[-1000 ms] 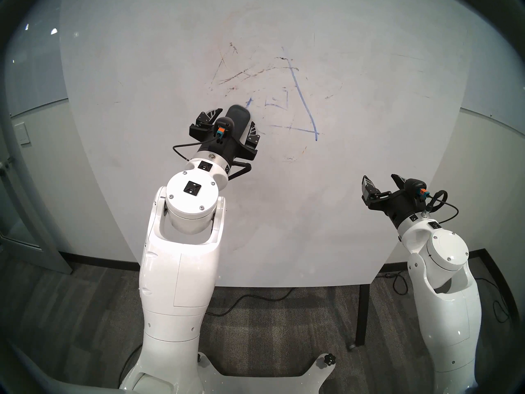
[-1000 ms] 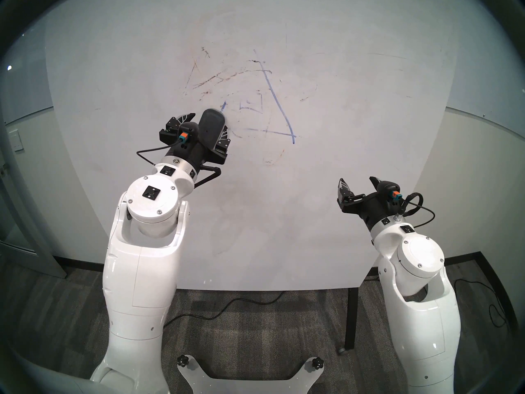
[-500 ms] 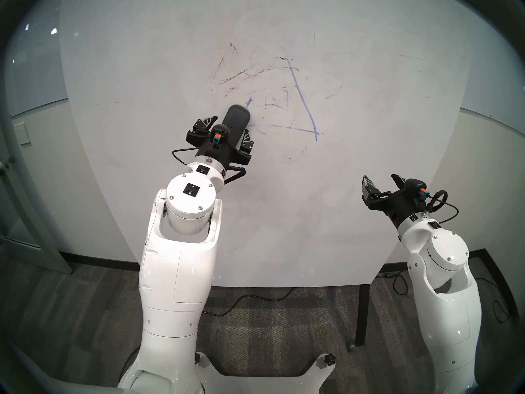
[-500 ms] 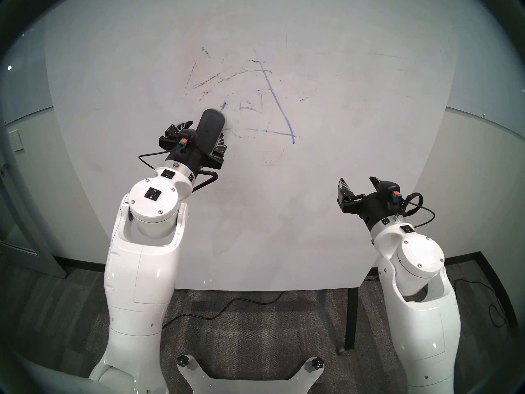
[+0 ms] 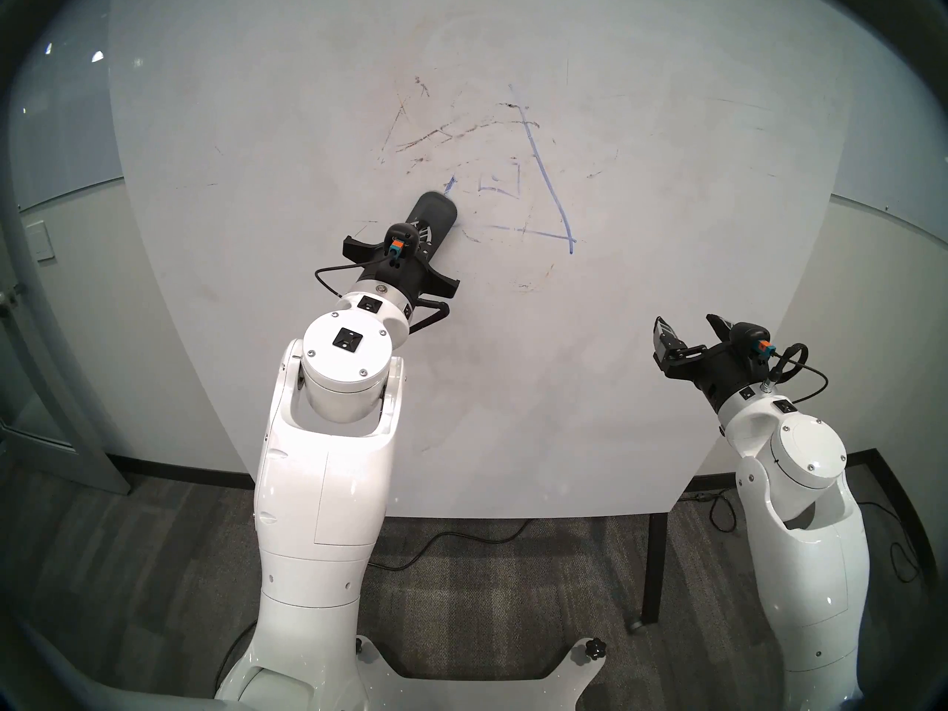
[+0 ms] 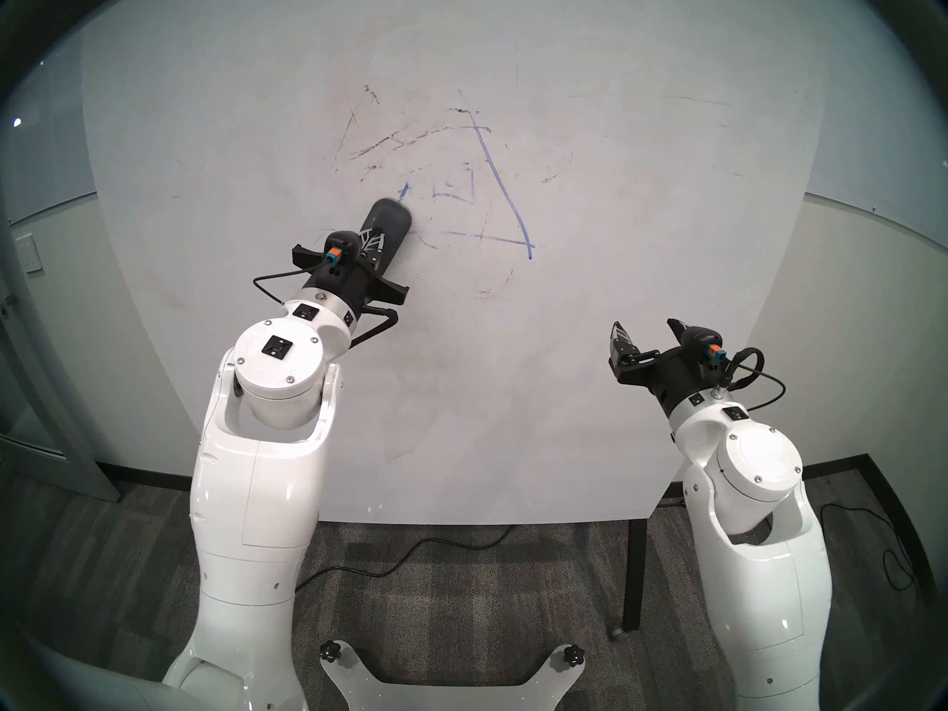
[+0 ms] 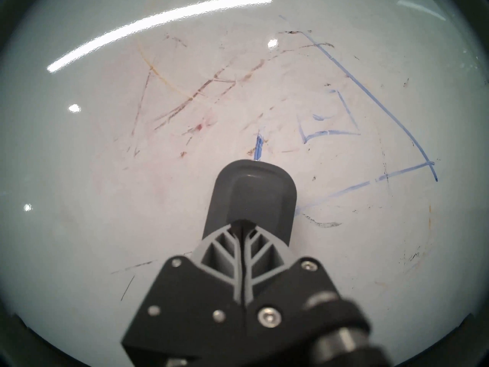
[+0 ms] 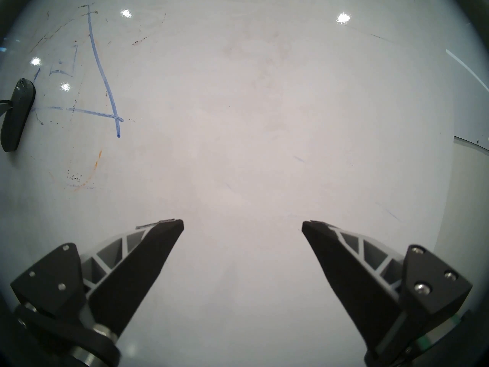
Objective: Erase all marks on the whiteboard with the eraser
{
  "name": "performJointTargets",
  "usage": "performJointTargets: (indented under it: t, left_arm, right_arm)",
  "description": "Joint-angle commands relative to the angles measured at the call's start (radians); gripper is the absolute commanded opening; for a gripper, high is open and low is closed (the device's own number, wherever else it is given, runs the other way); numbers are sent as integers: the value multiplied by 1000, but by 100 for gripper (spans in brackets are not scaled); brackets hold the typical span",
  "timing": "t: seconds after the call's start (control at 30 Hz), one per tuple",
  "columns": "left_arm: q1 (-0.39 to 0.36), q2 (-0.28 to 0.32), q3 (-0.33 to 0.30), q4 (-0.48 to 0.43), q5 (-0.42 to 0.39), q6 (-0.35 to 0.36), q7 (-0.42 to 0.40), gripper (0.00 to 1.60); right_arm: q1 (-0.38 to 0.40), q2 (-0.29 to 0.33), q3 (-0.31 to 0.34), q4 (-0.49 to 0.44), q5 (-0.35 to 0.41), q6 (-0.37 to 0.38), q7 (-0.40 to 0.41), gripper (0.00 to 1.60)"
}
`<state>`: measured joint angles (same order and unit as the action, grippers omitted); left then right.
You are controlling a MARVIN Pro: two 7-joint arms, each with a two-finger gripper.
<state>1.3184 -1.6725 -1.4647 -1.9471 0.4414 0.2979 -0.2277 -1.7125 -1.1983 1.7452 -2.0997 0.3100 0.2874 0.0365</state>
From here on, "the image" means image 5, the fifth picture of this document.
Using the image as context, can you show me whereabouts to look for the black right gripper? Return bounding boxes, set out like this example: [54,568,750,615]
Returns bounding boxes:
[652,313,772,414]

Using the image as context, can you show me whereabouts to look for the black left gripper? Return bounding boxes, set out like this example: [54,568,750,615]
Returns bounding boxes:
[344,219,459,310]

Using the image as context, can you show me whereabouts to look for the dark grey whiteboard eraser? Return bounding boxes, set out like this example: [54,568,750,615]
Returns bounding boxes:
[409,192,459,253]

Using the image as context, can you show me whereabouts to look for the white whiteboard table surface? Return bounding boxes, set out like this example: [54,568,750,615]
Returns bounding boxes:
[107,0,849,521]

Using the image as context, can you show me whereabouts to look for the blue marker triangle drawing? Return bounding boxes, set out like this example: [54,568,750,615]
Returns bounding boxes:
[444,84,577,256]

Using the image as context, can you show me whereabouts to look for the black table leg with caster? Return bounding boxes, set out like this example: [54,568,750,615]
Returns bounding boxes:
[628,511,667,632]

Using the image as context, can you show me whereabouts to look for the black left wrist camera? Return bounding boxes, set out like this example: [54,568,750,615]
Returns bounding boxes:
[383,221,421,264]

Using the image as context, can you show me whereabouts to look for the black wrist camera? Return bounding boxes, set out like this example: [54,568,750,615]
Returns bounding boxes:
[383,221,421,264]
[730,321,776,364]

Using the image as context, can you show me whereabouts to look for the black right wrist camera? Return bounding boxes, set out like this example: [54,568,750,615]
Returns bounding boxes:
[730,321,776,364]

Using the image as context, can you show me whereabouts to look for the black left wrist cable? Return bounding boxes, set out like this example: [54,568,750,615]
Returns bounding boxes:
[315,256,450,336]

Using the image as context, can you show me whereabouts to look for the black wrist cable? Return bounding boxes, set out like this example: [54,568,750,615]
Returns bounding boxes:
[763,342,830,404]
[315,256,450,336]

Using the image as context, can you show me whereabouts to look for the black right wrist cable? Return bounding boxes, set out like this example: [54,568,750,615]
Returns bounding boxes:
[763,342,830,404]

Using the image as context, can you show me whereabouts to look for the short black floor cable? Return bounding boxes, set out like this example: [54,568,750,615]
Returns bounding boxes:
[681,490,735,533]

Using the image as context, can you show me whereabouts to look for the black wall baseboard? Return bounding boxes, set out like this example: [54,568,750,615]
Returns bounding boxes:
[107,454,256,490]
[848,447,945,592]

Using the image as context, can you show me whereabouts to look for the looped black floor cable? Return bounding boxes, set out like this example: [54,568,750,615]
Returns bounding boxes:
[881,495,923,581]

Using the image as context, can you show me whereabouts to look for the grey glass door frame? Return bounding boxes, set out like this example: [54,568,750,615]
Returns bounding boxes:
[0,206,133,495]

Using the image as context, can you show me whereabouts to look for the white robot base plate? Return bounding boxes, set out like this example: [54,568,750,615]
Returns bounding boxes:
[355,635,608,711]

